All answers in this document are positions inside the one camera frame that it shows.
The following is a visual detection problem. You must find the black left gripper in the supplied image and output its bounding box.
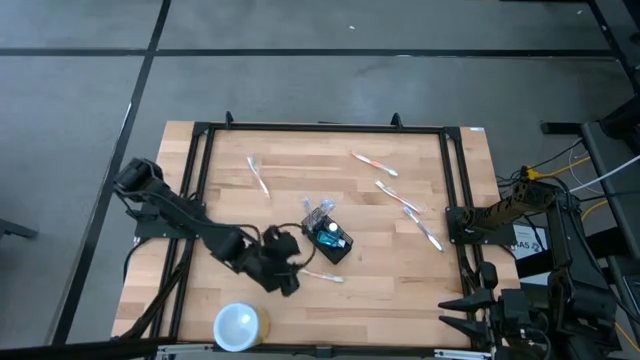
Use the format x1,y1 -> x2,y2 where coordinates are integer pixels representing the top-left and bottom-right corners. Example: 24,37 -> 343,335
259,224 -> 303,297

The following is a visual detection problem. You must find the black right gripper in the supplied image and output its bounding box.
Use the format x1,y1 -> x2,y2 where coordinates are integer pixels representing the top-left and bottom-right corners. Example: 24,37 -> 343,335
438,288 -> 534,351

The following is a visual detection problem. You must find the orange toothbrush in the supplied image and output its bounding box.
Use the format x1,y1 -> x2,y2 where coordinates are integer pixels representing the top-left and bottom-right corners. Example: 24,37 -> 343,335
350,150 -> 400,178
374,179 -> 426,215
299,269 -> 346,284
246,155 -> 272,201

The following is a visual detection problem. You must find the yellow tub with white lid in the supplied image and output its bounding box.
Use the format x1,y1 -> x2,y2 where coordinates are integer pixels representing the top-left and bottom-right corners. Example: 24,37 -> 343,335
213,301 -> 271,353

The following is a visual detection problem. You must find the white paper sign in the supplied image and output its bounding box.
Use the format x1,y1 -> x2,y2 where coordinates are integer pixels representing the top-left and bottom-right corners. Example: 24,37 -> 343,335
513,223 -> 549,261

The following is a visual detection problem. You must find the black floor stand bar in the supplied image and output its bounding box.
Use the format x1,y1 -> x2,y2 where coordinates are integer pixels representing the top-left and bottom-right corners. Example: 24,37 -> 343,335
540,121 -> 584,135

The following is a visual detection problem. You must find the dark grey side desk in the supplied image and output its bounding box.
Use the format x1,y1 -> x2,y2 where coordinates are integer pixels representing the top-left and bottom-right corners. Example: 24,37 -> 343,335
579,94 -> 640,360

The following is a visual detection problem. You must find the black beam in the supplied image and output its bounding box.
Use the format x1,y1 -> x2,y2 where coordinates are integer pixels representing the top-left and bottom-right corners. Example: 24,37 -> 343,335
0,337 -> 177,360

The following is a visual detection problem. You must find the black chair leg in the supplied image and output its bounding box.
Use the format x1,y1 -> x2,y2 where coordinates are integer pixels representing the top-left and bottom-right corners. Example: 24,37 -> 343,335
0,218 -> 39,240

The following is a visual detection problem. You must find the silver metal bracket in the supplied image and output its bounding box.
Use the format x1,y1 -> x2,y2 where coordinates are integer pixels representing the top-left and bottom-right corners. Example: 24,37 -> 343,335
155,342 -> 217,354
433,348 -> 494,360

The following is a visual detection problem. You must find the black wire basket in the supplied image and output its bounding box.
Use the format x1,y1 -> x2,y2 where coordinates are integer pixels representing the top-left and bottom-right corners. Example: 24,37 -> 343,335
299,212 -> 355,266

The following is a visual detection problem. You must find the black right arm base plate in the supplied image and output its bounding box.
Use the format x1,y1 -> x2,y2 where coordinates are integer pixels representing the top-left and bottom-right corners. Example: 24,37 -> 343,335
445,204 -> 519,247

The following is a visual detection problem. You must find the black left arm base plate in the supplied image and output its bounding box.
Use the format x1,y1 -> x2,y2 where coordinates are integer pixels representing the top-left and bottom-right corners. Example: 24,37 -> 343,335
133,199 -> 212,240

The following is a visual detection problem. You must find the black metal table frame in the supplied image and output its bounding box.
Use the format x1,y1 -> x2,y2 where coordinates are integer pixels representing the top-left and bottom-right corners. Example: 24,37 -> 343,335
113,110 -> 500,359

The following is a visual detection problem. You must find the yellow floor cable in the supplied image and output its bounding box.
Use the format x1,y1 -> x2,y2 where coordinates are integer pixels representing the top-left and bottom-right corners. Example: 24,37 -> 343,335
525,156 -> 592,181

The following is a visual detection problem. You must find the white cable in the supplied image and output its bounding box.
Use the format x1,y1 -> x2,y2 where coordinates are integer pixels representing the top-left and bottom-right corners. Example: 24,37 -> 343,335
569,153 -> 640,194

